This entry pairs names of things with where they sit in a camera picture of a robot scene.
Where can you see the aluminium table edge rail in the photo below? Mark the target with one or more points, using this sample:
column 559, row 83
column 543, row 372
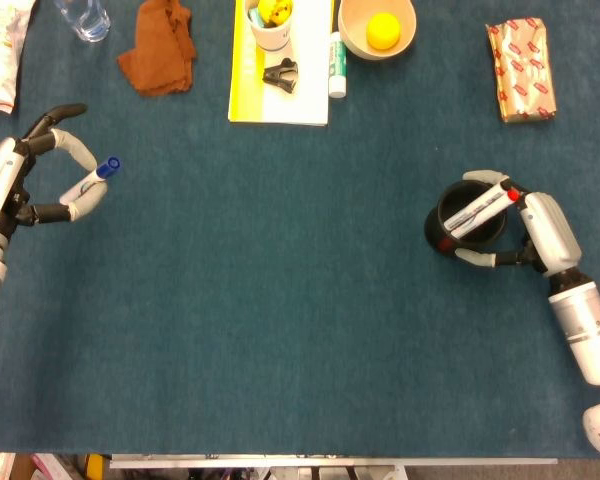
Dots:
column 330, row 461

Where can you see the red-capped white marker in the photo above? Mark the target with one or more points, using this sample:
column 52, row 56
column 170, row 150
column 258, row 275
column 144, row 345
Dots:
column 514, row 195

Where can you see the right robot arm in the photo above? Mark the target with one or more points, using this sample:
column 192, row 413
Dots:
column 580, row 320

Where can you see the white paper cup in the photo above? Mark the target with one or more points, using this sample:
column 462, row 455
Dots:
column 270, row 37

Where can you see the teal small item in cup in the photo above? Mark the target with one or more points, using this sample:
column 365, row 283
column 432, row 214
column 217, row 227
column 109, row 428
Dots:
column 255, row 17

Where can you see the yellow and white notebook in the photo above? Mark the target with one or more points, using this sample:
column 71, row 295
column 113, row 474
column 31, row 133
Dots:
column 300, row 107

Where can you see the green and white glue stick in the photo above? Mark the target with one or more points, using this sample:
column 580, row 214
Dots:
column 337, row 70

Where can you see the beige bowl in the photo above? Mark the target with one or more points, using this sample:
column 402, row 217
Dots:
column 355, row 35

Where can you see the blue felt table cover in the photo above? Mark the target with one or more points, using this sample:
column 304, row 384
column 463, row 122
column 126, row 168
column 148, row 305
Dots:
column 300, row 325

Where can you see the brown cloth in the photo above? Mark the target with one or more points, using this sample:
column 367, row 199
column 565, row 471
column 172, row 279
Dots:
column 157, row 50

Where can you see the yellow ball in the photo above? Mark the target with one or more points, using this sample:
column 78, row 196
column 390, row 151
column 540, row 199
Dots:
column 382, row 31

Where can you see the pink paper packet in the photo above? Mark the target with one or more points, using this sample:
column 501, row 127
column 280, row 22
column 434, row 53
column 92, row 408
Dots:
column 50, row 467

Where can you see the black staple remover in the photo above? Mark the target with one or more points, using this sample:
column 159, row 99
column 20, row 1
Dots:
column 280, row 75

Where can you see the yellow toy figure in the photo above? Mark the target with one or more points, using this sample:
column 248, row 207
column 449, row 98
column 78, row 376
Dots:
column 275, row 11

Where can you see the blue-capped white marker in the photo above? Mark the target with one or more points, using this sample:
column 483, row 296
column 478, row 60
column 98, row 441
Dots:
column 107, row 167

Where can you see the black mesh pen holder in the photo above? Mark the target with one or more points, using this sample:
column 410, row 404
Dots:
column 435, row 230

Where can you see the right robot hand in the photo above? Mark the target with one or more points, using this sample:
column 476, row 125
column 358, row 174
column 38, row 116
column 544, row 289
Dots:
column 550, row 230

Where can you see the clear plastic cup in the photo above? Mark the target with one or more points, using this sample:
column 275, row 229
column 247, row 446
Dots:
column 87, row 22

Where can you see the gold and red snack packet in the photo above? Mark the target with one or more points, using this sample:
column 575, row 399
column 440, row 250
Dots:
column 525, row 70

